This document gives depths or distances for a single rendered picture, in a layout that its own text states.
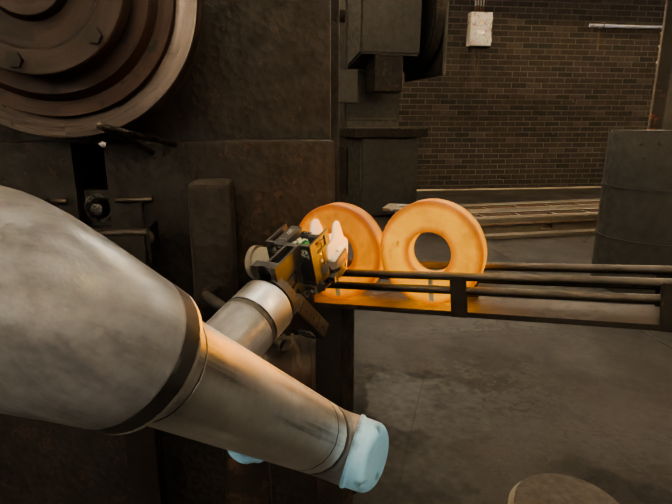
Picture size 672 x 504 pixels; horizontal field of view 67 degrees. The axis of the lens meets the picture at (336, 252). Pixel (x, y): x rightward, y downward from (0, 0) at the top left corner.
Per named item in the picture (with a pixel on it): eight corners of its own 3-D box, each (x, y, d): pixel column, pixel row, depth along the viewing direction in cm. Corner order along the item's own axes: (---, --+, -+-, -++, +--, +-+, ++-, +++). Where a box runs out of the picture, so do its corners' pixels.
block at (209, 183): (201, 291, 107) (193, 177, 101) (239, 289, 108) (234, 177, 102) (194, 309, 96) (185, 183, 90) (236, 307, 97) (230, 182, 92)
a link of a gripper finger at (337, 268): (355, 249, 75) (328, 281, 69) (356, 257, 76) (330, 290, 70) (327, 245, 77) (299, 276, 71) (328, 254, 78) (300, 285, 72)
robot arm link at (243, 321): (177, 407, 57) (152, 350, 53) (234, 345, 65) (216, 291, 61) (231, 424, 54) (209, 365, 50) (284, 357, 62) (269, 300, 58)
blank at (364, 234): (298, 203, 85) (287, 205, 82) (384, 199, 77) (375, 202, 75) (308, 291, 88) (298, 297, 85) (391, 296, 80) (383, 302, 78)
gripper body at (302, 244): (331, 226, 69) (287, 272, 60) (340, 277, 74) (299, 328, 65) (285, 221, 73) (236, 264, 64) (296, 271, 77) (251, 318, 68)
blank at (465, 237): (383, 200, 78) (374, 202, 75) (486, 194, 70) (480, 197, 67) (390, 296, 80) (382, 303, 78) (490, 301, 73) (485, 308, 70)
